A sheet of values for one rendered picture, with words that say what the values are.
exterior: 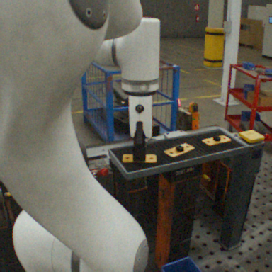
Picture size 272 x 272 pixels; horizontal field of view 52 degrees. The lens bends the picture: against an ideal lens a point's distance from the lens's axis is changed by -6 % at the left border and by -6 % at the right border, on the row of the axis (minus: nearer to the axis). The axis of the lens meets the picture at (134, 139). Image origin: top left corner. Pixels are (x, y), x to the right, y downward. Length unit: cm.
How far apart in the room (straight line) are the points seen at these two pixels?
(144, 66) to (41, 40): 46
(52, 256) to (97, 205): 13
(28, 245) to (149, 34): 45
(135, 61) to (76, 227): 38
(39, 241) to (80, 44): 35
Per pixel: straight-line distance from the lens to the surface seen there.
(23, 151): 27
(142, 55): 62
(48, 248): 47
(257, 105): 332
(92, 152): 114
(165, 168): 71
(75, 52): 20
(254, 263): 116
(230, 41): 500
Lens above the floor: 152
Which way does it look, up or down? 25 degrees down
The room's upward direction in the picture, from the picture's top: straight up
